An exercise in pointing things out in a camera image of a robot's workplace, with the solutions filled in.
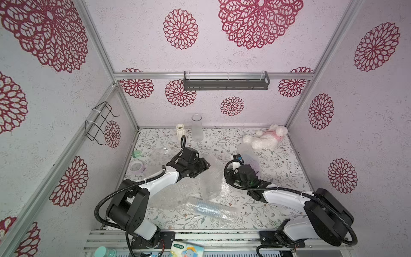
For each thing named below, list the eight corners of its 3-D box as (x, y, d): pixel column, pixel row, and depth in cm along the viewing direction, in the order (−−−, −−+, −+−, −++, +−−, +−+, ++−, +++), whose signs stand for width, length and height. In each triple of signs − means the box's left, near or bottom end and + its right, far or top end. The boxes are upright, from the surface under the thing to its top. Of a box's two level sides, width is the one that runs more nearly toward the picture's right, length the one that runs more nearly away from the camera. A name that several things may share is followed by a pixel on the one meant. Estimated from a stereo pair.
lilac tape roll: (129, 174, 98) (128, 171, 96) (133, 163, 103) (131, 160, 101) (145, 174, 98) (143, 171, 96) (147, 163, 103) (146, 160, 101)
